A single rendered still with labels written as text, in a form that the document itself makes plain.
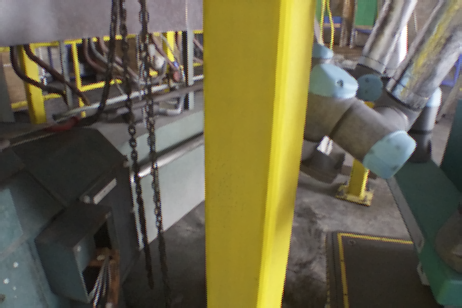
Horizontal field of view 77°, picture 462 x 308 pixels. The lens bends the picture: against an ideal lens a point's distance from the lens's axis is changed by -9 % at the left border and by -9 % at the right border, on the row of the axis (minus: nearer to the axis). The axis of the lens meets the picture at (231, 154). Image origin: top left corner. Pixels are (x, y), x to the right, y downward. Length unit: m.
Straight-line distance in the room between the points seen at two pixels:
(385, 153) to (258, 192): 0.20
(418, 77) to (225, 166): 0.35
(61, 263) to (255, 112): 0.42
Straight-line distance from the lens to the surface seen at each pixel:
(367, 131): 0.48
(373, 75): 0.92
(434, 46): 0.57
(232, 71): 0.34
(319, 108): 0.49
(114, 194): 0.80
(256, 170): 0.36
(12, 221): 0.56
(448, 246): 0.67
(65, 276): 0.62
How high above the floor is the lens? 1.10
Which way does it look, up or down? 24 degrees down
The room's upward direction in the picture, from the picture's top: 1 degrees clockwise
